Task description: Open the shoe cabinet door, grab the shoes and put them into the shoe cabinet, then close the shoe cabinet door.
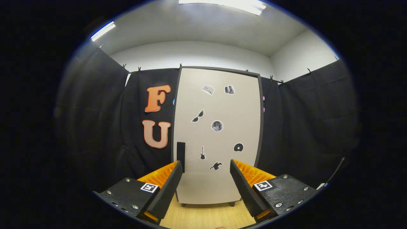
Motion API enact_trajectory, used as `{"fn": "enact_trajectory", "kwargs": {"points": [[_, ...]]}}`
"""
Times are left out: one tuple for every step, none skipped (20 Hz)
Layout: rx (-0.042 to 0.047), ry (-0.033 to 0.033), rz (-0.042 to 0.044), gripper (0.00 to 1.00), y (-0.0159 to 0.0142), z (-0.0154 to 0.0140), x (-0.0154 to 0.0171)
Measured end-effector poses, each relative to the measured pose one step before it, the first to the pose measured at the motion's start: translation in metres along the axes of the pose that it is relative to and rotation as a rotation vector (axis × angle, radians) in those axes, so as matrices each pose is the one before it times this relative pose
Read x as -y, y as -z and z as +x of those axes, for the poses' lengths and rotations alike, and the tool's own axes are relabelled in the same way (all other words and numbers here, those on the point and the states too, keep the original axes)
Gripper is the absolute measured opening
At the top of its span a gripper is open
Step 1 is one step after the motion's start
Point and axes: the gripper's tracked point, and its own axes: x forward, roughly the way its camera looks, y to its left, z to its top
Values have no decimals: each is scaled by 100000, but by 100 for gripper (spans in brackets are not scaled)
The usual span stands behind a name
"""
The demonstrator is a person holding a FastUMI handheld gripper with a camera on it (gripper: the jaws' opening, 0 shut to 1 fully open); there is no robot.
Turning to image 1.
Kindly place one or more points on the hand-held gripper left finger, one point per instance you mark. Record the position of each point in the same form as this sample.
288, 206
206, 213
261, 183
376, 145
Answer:
168, 194

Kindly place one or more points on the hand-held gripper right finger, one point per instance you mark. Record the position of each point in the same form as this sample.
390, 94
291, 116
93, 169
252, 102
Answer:
246, 190

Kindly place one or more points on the grey shoe cabinet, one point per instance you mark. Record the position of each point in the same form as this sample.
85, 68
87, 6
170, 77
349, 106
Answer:
261, 127

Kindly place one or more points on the beige shoe cabinet door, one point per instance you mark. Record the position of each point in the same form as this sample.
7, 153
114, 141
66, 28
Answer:
219, 105

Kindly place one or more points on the black backdrop cloth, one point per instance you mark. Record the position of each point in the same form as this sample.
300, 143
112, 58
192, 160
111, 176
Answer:
302, 127

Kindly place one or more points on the black monitor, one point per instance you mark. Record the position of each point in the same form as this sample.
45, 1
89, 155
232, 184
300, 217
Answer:
337, 170

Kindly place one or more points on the ceiling light strip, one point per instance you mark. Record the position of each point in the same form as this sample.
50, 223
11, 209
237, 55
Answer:
102, 31

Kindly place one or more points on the ceiling light panel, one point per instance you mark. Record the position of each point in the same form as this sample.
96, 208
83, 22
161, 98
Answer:
222, 4

